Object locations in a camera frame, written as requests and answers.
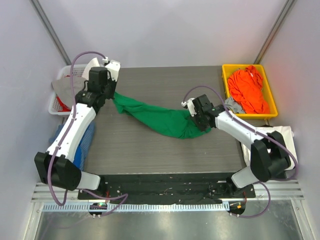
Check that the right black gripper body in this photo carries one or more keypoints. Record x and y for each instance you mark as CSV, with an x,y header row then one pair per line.
x,y
200,123

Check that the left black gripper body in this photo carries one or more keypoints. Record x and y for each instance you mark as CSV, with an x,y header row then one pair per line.
x,y
109,90

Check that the green t-shirt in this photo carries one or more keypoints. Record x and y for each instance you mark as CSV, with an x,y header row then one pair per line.
x,y
167,122

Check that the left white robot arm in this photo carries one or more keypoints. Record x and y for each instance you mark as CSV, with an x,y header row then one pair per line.
x,y
56,166

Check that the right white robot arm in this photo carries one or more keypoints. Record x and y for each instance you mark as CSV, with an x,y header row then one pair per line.
x,y
269,156

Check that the white cloth in basket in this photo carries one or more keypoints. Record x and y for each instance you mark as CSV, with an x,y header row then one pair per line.
x,y
93,63

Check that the yellow plastic bin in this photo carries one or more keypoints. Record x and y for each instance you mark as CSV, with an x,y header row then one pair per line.
x,y
228,69

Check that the grey cloth in bin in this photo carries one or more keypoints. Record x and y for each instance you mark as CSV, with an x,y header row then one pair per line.
x,y
232,105

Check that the beige grey shirt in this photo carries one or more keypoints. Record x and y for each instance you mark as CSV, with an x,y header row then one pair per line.
x,y
62,88

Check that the orange t-shirt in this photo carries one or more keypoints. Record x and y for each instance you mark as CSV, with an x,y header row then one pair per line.
x,y
245,87

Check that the white perforated basket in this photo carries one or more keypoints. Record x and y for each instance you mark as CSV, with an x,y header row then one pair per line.
x,y
77,71

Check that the blue checked shirt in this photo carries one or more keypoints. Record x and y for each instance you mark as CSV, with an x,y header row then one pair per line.
x,y
83,148

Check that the white folded shirt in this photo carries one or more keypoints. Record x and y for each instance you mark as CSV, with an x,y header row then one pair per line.
x,y
287,135

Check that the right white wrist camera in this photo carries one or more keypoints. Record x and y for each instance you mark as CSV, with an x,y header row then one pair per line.
x,y
190,106

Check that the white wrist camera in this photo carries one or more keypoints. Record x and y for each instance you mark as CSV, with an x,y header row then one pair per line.
x,y
190,106
113,67

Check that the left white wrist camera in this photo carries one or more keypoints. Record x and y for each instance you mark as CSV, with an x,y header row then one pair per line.
x,y
113,67

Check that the left aluminium corner rail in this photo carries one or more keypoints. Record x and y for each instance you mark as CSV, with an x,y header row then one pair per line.
x,y
50,30

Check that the aluminium corner rail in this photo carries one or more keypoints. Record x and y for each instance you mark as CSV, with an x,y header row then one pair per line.
x,y
281,18
50,30

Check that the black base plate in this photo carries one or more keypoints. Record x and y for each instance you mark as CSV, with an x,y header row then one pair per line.
x,y
173,188

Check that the slotted cable duct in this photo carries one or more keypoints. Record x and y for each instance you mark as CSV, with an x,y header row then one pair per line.
x,y
100,207

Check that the right aluminium corner rail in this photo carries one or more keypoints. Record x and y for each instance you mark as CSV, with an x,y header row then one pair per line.
x,y
281,18

